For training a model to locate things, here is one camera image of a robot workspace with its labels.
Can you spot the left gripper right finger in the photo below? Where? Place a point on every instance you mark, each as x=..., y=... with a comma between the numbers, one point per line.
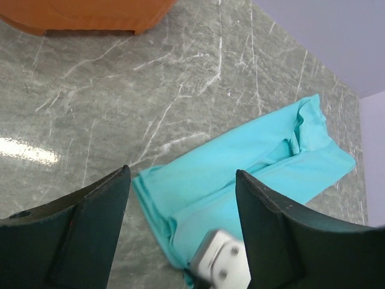
x=289, y=245

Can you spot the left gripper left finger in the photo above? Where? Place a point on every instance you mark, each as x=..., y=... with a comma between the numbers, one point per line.
x=69, y=242

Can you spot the teal t-shirt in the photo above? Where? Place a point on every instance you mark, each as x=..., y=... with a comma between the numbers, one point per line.
x=289, y=150

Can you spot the orange plastic basket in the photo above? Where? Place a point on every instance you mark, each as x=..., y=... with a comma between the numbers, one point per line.
x=38, y=17

